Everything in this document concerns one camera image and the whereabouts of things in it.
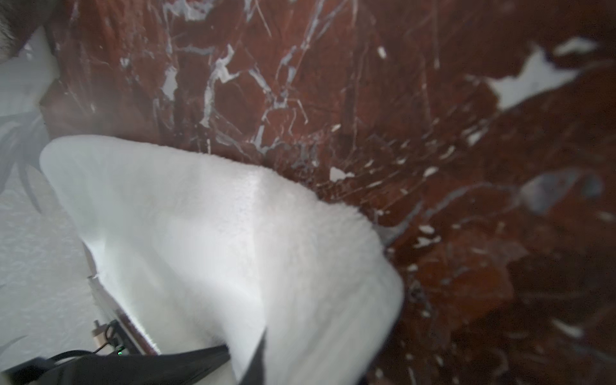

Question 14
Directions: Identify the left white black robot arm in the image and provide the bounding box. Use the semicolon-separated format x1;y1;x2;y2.
1;346;230;384

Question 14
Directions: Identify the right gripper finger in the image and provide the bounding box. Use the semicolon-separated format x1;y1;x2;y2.
239;332;266;385

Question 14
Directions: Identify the small green circuit board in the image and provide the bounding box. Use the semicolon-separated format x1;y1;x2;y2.
91;320;142;355

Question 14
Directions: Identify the white towel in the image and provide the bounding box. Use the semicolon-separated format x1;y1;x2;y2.
40;136;404;384

